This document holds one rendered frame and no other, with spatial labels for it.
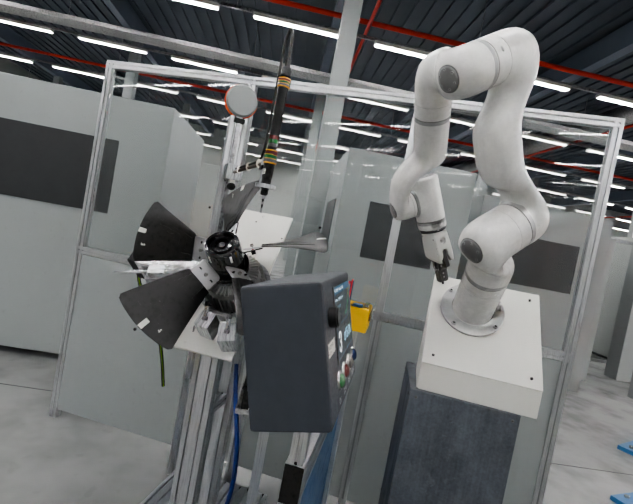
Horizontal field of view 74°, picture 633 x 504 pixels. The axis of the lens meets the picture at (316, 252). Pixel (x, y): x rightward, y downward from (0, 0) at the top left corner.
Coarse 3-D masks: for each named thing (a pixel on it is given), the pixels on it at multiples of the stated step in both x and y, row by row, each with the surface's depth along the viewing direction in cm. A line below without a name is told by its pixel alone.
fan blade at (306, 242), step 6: (312, 234) 154; (318, 234) 152; (288, 240) 151; (294, 240) 145; (300, 240) 145; (306, 240) 144; (312, 240) 145; (318, 240) 145; (324, 240) 145; (264, 246) 139; (270, 246) 139; (276, 246) 139; (282, 246) 138; (288, 246) 138; (294, 246) 138; (300, 246) 138; (306, 246) 139; (312, 246) 139; (318, 246) 139; (324, 246) 139; (324, 252) 136
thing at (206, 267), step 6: (198, 264) 137; (204, 264) 138; (192, 270) 136; (198, 270) 137; (204, 270) 138; (210, 270) 139; (198, 276) 137; (204, 276) 138; (210, 276) 139; (216, 276) 140; (204, 282) 138; (210, 282) 139; (216, 282) 140
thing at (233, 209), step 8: (248, 184) 162; (232, 192) 166; (240, 192) 162; (248, 192) 157; (256, 192) 154; (224, 200) 167; (232, 200) 163; (240, 200) 157; (248, 200) 153; (224, 208) 164; (232, 208) 158; (240, 208) 152; (224, 216) 161; (232, 216) 154; (240, 216) 148; (224, 224) 158; (232, 224) 150
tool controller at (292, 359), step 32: (256, 288) 54; (288, 288) 53; (320, 288) 52; (256, 320) 53; (288, 320) 53; (320, 320) 52; (256, 352) 53; (288, 352) 53; (320, 352) 52; (256, 384) 54; (288, 384) 53; (320, 384) 52; (256, 416) 54; (288, 416) 53; (320, 416) 52
